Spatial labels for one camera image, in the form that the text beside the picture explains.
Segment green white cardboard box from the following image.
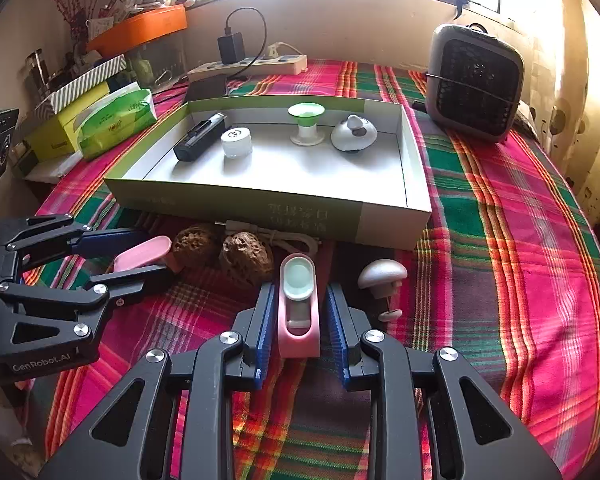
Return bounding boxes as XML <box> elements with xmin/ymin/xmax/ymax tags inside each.
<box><xmin>103</xmin><ymin>95</ymin><xmax>433</xmax><ymax>252</ymax></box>

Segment yellow box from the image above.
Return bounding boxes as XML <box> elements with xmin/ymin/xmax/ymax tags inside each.
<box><xmin>25</xmin><ymin>82</ymin><xmax>112</xmax><ymax>158</ymax></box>

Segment heart pattern curtain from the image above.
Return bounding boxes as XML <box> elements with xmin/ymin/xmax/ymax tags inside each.
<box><xmin>505</xmin><ymin>0</ymin><xmax>600</xmax><ymax>226</ymax></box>

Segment plaid tablecloth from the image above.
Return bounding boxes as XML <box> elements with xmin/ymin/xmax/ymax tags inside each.
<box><xmin>22</xmin><ymin>59</ymin><xmax>600</xmax><ymax>480</ymax></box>

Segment pink clip holder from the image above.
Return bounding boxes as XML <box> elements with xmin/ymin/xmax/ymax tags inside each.
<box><xmin>112</xmin><ymin>236</ymin><xmax>173</xmax><ymax>273</ymax></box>

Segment grey mushroom-shaped knob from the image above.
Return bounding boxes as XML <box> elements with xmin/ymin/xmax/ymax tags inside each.
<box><xmin>357</xmin><ymin>259</ymin><xmax>408</xmax><ymax>322</ymax></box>

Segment green tissue pack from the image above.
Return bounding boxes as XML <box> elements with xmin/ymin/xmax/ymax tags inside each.
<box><xmin>76</xmin><ymin>87</ymin><xmax>158</xmax><ymax>161</ymax></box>

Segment clear glass tank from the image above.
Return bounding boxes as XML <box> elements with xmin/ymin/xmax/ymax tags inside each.
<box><xmin>125</xmin><ymin>35</ymin><xmax>188</xmax><ymax>91</ymax></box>

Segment pink holder with oval window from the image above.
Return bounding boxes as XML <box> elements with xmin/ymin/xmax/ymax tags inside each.
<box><xmin>277</xmin><ymin>253</ymin><xmax>321</xmax><ymax>358</ymax></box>

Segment white round gadget grey knobs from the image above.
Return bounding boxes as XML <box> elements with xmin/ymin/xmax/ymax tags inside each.
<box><xmin>330</xmin><ymin>114</ymin><xmax>378</xmax><ymax>152</ymax></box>

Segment white plug with cord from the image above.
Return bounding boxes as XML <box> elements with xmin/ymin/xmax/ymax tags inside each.
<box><xmin>265</xmin><ymin>42</ymin><xmax>306</xmax><ymax>58</ymax></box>

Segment black charger cable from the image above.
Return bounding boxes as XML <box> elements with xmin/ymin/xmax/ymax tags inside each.
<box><xmin>224</xmin><ymin>7</ymin><xmax>269</xmax><ymax>81</ymax></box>

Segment black smartphone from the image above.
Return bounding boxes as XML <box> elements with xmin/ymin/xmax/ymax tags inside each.
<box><xmin>185</xmin><ymin>77</ymin><xmax>228</xmax><ymax>103</ymax></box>

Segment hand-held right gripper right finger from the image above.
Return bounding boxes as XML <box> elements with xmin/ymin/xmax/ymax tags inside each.
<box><xmin>326</xmin><ymin>282</ymin><xmax>563</xmax><ymax>480</ymax></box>

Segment orange box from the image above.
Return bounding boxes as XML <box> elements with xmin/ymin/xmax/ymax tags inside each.
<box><xmin>86</xmin><ymin>4</ymin><xmax>188</xmax><ymax>58</ymax></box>

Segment black window latch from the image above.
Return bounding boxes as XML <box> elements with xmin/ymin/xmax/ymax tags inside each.
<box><xmin>452</xmin><ymin>0</ymin><xmax>482</xmax><ymax>21</ymax></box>

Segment brown walnut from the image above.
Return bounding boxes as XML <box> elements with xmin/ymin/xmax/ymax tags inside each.
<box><xmin>218</xmin><ymin>231</ymin><xmax>274</xmax><ymax>288</ymax></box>
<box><xmin>171</xmin><ymin>224</ymin><xmax>221</xmax><ymax>267</ymax></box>

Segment metal cup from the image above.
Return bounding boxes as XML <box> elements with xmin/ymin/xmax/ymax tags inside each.
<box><xmin>22</xmin><ymin>49</ymin><xmax>56</xmax><ymax>101</ymax></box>

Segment white power strip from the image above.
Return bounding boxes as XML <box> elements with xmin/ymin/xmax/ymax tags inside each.
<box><xmin>186</xmin><ymin>55</ymin><xmax>308</xmax><ymax>83</ymax></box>

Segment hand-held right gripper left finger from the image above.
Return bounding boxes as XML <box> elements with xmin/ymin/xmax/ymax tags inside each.
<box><xmin>37</xmin><ymin>282</ymin><xmax>277</xmax><ymax>480</ymax></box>

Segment white usb cable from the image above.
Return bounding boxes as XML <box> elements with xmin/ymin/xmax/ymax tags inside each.
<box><xmin>215</xmin><ymin>220</ymin><xmax>323</xmax><ymax>261</ymax></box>

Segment grey white striped box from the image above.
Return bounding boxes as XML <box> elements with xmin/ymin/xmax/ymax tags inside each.
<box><xmin>35</xmin><ymin>55</ymin><xmax>128</xmax><ymax>113</ymax></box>

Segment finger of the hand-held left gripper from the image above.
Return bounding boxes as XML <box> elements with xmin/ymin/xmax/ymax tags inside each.
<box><xmin>0</xmin><ymin>265</ymin><xmax>175</xmax><ymax>356</ymax></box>
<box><xmin>0</xmin><ymin>214</ymin><xmax>153</xmax><ymax>281</ymax></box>

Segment white paper sheet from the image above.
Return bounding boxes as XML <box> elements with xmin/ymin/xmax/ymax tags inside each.
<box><xmin>22</xmin><ymin>157</ymin><xmax>88</xmax><ymax>183</ymax></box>

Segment white round jar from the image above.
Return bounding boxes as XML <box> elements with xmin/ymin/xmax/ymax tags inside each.
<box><xmin>220</xmin><ymin>127</ymin><xmax>253</xmax><ymax>159</ymax></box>

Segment red berry branches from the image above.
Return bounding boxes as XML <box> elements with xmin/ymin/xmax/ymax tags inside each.
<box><xmin>40</xmin><ymin>0</ymin><xmax>98</xmax><ymax>41</ymax></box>

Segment grey desk fan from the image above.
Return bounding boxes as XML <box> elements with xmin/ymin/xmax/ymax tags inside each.
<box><xmin>425</xmin><ymin>22</ymin><xmax>526</xmax><ymax>143</ymax></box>

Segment green mushroom-shaped stand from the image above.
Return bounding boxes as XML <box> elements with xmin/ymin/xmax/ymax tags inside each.
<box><xmin>287</xmin><ymin>102</ymin><xmax>327</xmax><ymax>147</ymax></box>

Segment black handheld device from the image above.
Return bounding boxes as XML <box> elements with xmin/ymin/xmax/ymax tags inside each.
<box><xmin>173</xmin><ymin>112</ymin><xmax>229</xmax><ymax>162</ymax></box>

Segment black charger adapter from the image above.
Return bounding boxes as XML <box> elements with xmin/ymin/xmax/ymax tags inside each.
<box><xmin>217</xmin><ymin>32</ymin><xmax>246</xmax><ymax>64</ymax></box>

